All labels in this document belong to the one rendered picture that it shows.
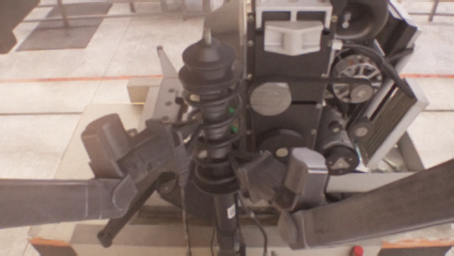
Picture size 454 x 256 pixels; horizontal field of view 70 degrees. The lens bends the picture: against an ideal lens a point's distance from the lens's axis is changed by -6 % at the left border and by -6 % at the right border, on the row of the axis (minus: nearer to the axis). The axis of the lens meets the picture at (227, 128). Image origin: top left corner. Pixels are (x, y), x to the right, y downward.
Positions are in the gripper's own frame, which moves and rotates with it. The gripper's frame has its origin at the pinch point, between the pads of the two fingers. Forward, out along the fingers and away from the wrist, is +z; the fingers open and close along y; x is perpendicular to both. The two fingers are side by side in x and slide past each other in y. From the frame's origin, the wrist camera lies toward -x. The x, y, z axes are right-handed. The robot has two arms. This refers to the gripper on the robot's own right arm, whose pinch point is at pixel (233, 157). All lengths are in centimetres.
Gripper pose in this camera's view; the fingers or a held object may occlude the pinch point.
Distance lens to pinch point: 72.9
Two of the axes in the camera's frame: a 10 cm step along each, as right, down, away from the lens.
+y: -1.8, -7.4, -6.5
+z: -6.2, -4.3, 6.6
